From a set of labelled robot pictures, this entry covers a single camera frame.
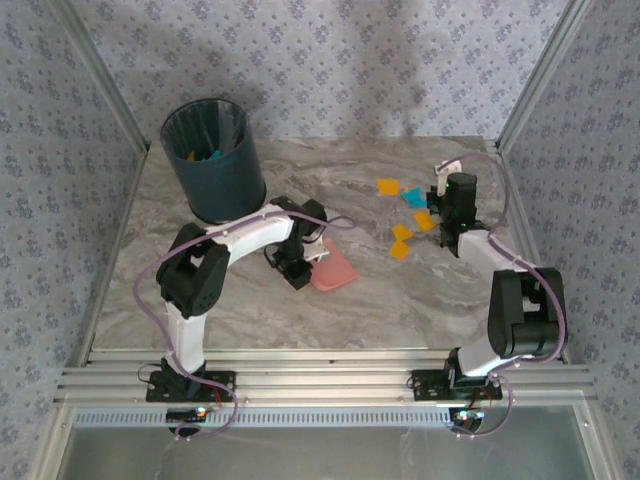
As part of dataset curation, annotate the pink dustpan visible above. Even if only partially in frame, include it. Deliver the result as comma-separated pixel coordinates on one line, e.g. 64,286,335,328
308,237,360,292

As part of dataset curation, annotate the dark blue trash bin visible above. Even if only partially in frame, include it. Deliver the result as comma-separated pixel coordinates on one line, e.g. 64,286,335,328
159,98,267,225

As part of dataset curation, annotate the clear plastic bin liner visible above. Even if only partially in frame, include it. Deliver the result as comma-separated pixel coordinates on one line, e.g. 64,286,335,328
212,101,247,154

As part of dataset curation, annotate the small circuit board with LED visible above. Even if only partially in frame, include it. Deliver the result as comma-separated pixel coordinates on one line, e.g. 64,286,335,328
448,408,487,432
166,407,221,422

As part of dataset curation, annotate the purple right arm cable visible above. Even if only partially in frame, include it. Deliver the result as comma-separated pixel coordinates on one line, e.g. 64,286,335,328
437,152,571,442

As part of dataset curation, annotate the aluminium table edge rail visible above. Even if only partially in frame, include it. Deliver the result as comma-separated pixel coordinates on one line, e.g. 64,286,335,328
493,142,572,364
77,142,151,366

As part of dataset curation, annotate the aluminium frame post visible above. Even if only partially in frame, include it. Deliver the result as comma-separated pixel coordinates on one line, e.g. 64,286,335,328
497,0,599,151
49,0,152,151

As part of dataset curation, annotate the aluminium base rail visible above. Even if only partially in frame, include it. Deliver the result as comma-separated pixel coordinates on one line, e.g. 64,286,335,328
53,349,599,407

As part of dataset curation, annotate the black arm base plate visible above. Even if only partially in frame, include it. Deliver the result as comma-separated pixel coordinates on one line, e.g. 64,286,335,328
409,368,503,402
144,369,237,404

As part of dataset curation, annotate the grey slotted cable duct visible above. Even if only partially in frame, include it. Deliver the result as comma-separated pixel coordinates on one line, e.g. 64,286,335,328
73,407,454,430

